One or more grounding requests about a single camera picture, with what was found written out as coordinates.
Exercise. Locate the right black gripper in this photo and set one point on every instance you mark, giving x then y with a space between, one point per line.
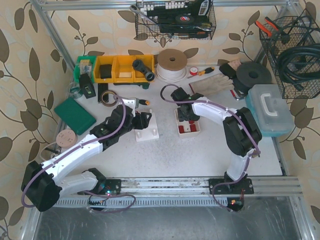
186 113

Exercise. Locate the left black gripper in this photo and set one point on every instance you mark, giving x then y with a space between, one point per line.
139 120

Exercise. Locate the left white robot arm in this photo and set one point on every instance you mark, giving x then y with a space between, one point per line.
45 183

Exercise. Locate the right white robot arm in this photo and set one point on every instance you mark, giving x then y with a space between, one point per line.
242 133

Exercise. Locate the white spring tray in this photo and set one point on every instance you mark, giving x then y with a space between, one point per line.
188 133

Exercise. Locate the orange tipped black screwdriver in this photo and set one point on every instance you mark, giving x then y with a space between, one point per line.
135 101

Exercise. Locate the brown tape roll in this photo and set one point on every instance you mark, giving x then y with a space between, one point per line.
104 98

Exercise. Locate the red white tape roll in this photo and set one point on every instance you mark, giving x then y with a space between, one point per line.
193 71

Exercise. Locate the beige work glove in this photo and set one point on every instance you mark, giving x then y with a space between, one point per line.
212 85

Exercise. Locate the black pipe fitting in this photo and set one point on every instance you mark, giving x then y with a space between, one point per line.
139 66

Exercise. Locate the yellow black screwdriver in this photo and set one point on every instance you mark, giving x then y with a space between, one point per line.
203 72

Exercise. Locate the yellow storage bin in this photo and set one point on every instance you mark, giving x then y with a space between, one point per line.
122 69

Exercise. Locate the black rectangular block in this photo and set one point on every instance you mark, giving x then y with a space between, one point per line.
227 70

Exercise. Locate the black box in bin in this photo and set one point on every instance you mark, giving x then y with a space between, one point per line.
105 71

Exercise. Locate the black green meter device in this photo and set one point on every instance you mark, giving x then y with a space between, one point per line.
86 86

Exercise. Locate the sandpaper sheet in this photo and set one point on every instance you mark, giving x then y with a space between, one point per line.
235 64

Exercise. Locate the green foam pad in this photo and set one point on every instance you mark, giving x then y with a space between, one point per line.
75 116

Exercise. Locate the black plastic spool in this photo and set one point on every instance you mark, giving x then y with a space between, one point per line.
249 74

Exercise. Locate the glass jar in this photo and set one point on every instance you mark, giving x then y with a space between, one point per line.
75 91

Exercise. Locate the round sanding disc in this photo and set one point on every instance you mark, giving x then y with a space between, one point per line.
66 138

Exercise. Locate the green storage bin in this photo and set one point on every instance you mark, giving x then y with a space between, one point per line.
84 65

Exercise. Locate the teal plastic case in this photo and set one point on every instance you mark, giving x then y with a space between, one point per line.
269 110

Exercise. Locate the brass padlock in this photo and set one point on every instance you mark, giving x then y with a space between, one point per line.
255 154

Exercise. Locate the white peg base plate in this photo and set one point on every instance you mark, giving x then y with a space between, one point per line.
149 133

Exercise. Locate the red handled hex key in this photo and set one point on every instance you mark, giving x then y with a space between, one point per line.
237 95

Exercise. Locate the white cable coil spool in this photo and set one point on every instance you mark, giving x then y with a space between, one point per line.
171 66

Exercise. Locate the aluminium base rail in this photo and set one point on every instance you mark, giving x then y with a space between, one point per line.
141 192

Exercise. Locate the wire basket with tools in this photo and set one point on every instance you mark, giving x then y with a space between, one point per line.
175 19

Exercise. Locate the orange handled pliers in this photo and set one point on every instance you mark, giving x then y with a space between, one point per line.
264 27

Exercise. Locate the wire basket with hose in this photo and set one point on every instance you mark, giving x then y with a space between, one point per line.
294 56

